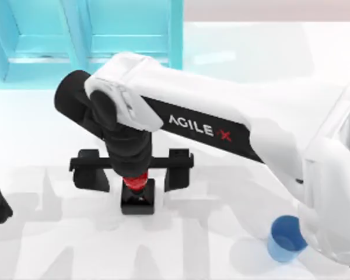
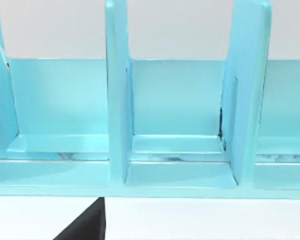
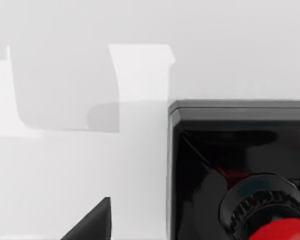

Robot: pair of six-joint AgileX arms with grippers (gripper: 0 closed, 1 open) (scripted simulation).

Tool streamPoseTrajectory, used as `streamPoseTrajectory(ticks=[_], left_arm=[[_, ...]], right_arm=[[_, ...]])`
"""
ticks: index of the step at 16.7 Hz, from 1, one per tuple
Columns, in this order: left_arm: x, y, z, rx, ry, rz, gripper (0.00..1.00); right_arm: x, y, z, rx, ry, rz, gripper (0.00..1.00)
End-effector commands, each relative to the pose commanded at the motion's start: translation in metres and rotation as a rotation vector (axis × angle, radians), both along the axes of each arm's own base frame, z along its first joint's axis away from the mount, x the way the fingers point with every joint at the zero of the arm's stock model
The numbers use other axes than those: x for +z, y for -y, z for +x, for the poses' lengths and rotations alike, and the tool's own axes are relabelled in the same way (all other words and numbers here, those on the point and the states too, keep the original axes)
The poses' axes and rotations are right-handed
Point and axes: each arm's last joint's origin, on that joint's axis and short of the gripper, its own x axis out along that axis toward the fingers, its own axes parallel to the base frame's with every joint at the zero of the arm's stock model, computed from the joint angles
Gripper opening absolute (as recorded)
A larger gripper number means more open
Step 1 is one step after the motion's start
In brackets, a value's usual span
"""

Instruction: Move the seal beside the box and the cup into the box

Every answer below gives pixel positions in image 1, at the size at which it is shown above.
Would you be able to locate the blue cup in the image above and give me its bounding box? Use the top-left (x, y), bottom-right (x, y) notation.
top-left (267, 215), bottom-right (309, 264)

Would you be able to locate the light blue rack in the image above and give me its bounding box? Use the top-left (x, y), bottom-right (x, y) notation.
top-left (0, 0), bottom-right (184, 89)

